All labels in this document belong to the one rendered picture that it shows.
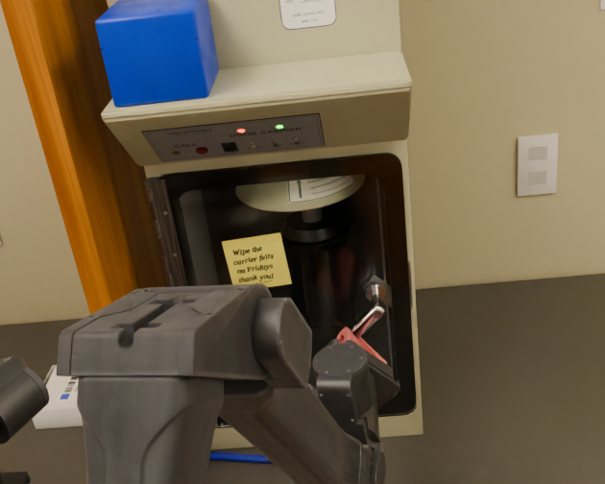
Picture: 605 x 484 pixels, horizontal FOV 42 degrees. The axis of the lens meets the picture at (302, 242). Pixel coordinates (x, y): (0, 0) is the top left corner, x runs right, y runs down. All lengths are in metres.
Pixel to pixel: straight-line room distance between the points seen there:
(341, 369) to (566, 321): 0.70
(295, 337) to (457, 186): 1.02
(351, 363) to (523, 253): 0.79
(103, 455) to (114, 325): 0.06
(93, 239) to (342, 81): 0.34
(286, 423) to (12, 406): 0.34
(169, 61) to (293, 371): 0.43
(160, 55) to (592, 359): 0.86
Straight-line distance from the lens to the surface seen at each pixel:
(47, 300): 1.66
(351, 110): 0.85
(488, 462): 1.17
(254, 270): 1.02
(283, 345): 0.46
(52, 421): 1.35
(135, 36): 0.82
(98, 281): 0.97
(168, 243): 1.02
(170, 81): 0.83
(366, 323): 1.00
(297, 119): 0.85
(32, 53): 0.88
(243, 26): 0.92
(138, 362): 0.40
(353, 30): 0.91
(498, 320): 1.44
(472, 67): 1.40
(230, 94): 0.83
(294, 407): 0.59
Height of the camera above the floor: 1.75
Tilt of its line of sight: 28 degrees down
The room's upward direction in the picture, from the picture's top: 7 degrees counter-clockwise
